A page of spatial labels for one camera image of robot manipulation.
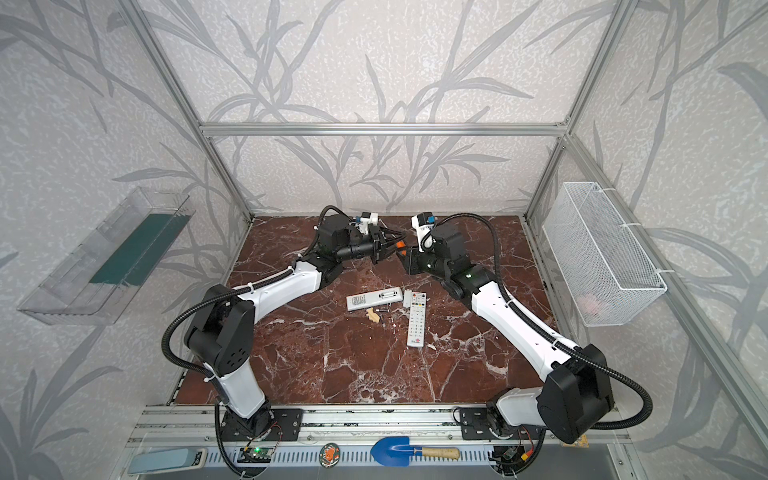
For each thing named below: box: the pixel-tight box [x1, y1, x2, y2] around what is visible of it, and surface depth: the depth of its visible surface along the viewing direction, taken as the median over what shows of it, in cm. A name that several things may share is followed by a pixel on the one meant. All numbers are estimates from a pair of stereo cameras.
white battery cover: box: [403, 289, 412, 308], surface depth 99 cm
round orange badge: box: [319, 442, 341, 468], surface depth 71 cm
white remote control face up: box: [407, 292, 427, 348], surface depth 92 cm
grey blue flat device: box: [127, 448, 208, 475], surface depth 67 cm
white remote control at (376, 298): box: [346, 286, 403, 312], surface depth 98 cm
